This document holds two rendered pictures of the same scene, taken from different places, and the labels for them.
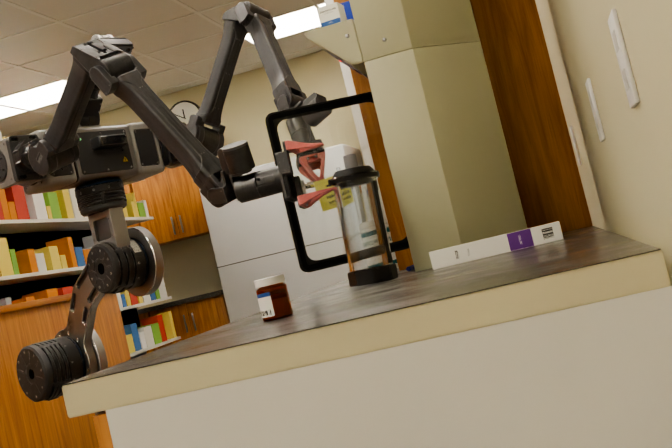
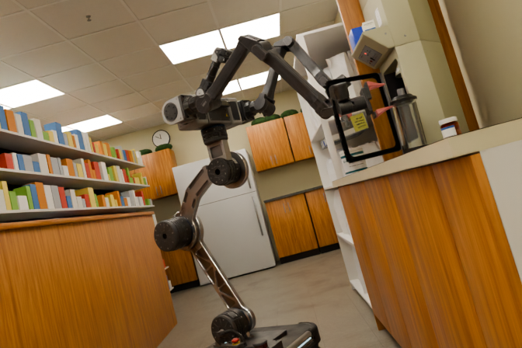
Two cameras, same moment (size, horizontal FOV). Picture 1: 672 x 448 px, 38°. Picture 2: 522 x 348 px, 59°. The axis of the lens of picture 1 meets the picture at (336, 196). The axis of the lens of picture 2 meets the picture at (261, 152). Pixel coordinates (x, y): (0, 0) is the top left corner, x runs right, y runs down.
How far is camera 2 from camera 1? 95 cm
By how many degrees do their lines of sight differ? 11
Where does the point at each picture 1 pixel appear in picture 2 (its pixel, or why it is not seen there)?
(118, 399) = (488, 143)
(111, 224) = (223, 147)
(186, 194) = (163, 175)
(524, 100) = not seen: hidden behind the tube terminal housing
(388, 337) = not seen: outside the picture
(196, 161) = (314, 94)
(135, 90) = (277, 57)
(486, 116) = (448, 78)
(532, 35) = (447, 47)
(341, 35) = (382, 33)
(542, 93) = (454, 75)
